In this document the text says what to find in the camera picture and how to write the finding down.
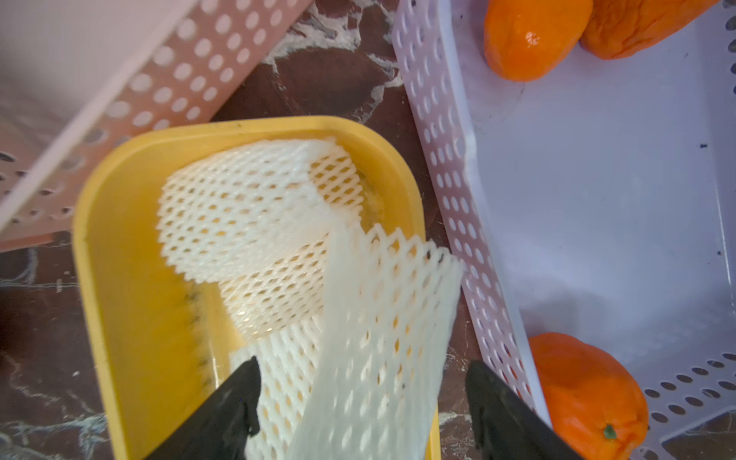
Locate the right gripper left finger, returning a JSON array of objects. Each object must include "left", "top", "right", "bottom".
[{"left": 147, "top": 356, "right": 262, "bottom": 460}]

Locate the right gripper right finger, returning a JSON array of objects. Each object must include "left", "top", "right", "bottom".
[{"left": 465, "top": 361, "right": 582, "bottom": 460}]

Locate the netted orange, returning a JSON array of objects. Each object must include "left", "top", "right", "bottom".
[
  {"left": 529, "top": 333, "right": 649, "bottom": 459},
  {"left": 580, "top": 0, "right": 717, "bottom": 61},
  {"left": 483, "top": 0, "right": 593, "bottom": 82}
]

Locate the white foam net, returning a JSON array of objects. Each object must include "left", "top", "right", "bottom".
[
  {"left": 287, "top": 224, "right": 463, "bottom": 459},
  {"left": 229, "top": 314, "right": 323, "bottom": 459},
  {"left": 218, "top": 240, "right": 327, "bottom": 342},
  {"left": 156, "top": 138, "right": 363, "bottom": 283}
]

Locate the yellow plastic tub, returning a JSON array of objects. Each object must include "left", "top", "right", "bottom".
[{"left": 73, "top": 116, "right": 425, "bottom": 459}]

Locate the purple perforated basket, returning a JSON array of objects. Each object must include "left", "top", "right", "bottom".
[{"left": 392, "top": 1, "right": 735, "bottom": 459}]

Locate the pink perforated basket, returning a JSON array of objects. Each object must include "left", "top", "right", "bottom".
[{"left": 1, "top": 1, "right": 308, "bottom": 251}]

